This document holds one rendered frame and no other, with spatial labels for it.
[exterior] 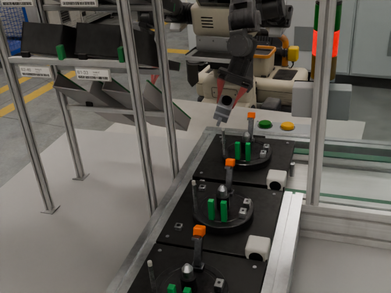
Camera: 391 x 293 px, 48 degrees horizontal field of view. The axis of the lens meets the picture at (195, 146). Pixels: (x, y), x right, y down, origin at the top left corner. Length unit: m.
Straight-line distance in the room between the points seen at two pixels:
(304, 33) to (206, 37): 2.39
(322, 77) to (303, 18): 3.25
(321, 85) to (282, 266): 0.37
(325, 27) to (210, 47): 1.03
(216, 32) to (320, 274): 1.14
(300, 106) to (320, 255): 0.35
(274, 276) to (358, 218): 0.29
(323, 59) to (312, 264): 0.46
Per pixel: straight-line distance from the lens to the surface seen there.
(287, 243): 0.96
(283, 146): 1.27
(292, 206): 1.07
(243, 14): 1.25
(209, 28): 1.87
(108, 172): 1.43
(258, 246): 0.91
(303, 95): 0.96
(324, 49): 0.90
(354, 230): 1.11
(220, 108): 1.27
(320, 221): 1.10
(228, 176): 1.02
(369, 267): 1.09
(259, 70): 2.19
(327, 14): 0.89
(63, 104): 1.31
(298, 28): 4.18
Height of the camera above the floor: 1.61
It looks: 30 degrees down
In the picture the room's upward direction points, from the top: 5 degrees counter-clockwise
